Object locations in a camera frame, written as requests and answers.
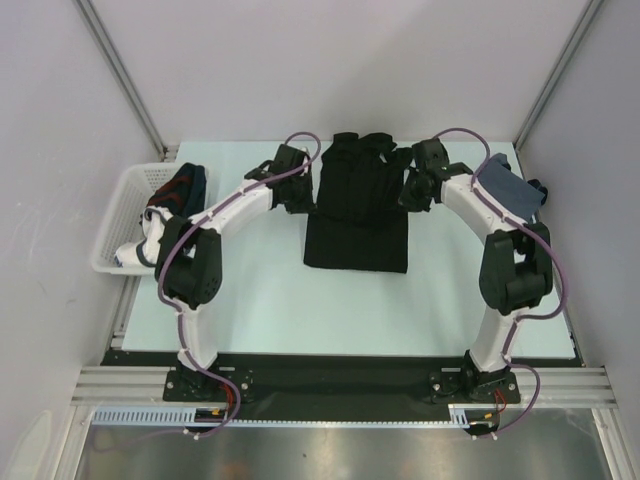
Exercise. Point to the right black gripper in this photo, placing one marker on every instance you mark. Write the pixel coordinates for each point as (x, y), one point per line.
(405, 197)

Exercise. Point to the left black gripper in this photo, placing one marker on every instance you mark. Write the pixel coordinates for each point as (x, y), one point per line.
(307, 203)

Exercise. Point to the black tank top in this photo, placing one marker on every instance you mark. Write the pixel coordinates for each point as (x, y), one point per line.
(358, 223)

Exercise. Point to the blue printed tank top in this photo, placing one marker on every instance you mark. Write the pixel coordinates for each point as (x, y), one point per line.
(521, 198)

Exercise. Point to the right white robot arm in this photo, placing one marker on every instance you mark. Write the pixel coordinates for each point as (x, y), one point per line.
(515, 273)

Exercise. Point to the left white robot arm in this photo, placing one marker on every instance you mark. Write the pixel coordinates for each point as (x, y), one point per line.
(189, 266)

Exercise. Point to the dark navy red garment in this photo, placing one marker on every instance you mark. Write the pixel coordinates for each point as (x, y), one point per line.
(184, 194)

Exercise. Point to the white plastic laundry basket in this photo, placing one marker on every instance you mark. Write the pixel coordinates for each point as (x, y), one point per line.
(122, 221)

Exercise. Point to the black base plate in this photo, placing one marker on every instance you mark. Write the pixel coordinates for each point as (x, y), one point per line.
(315, 387)

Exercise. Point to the right aluminium frame post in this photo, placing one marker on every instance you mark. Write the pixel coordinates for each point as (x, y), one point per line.
(568, 52)

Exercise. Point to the aluminium frame post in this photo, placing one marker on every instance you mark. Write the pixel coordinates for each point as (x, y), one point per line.
(568, 52)
(115, 63)

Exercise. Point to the left aluminium frame post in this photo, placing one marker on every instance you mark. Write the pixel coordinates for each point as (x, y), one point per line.
(115, 63)

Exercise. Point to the slotted cable duct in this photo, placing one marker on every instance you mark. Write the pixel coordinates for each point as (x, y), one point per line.
(204, 418)

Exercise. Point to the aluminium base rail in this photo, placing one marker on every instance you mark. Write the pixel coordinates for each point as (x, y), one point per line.
(141, 385)

